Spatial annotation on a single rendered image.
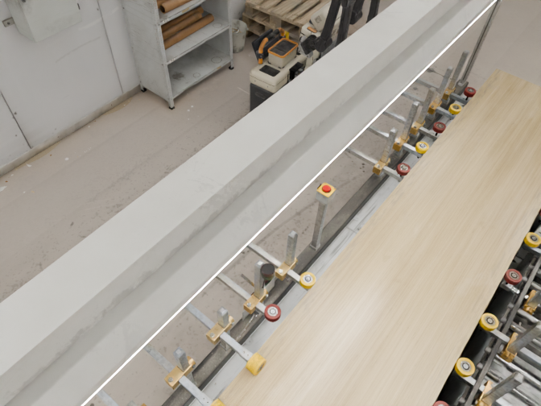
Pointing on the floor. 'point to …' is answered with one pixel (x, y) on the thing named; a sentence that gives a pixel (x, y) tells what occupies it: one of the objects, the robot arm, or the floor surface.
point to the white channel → (192, 199)
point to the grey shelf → (183, 49)
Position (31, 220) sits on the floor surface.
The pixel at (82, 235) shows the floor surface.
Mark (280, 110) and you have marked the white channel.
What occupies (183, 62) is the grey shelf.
